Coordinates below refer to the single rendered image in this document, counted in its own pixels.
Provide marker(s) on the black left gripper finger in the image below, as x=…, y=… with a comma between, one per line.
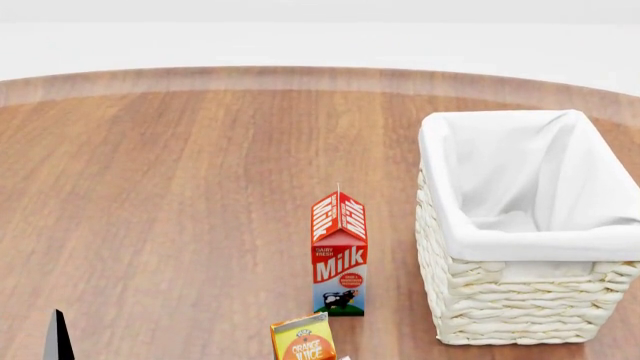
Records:
x=59, y=337

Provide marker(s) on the white woven basket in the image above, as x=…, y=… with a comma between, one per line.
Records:
x=500, y=300

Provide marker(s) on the white cloth basket liner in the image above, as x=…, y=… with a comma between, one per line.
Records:
x=525, y=180

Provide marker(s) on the orange juice carton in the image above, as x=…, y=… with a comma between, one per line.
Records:
x=305, y=339

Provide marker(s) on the red milk carton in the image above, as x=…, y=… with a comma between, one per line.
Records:
x=339, y=262

